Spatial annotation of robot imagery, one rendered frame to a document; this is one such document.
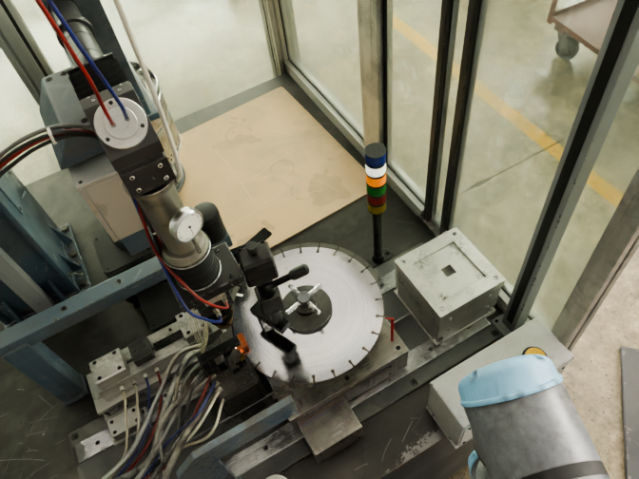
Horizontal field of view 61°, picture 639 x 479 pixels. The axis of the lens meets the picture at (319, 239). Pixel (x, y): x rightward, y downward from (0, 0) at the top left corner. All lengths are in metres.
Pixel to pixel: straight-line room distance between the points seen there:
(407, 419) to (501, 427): 0.66
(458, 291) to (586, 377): 1.07
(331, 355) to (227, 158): 0.88
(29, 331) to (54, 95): 0.56
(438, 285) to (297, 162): 0.68
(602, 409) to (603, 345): 0.25
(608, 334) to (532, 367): 1.70
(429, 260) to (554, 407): 0.71
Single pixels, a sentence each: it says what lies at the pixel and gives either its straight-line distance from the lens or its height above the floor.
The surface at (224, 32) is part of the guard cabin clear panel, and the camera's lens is 1.97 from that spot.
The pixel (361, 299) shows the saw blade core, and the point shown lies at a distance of 1.18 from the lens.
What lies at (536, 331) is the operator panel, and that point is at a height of 0.90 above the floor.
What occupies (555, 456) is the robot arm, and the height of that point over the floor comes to 1.39.
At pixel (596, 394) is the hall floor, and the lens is 2.23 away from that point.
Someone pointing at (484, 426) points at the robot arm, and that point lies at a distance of 0.65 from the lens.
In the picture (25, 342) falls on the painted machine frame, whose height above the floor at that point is 1.03.
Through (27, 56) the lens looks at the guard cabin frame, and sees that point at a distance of 1.82.
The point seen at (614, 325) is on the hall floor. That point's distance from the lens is 2.38.
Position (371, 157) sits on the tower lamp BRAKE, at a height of 1.16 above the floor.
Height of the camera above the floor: 1.97
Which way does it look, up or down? 53 degrees down
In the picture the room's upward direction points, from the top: 10 degrees counter-clockwise
